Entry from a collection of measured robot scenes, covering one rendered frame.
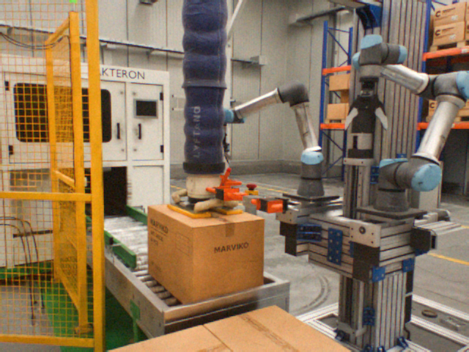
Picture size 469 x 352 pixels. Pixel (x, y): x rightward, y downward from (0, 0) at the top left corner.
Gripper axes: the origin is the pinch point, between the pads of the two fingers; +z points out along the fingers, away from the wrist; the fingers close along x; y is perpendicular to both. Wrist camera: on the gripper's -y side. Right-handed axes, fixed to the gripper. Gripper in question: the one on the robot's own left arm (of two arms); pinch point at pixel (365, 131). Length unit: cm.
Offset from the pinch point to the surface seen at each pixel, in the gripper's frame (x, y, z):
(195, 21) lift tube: 83, 19, -52
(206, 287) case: 67, 0, 73
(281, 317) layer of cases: 33, 8, 84
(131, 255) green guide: 131, 32, 75
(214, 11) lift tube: 75, 23, -57
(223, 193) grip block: 64, 11, 30
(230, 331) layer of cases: 49, -13, 84
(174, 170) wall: 569, 829, 114
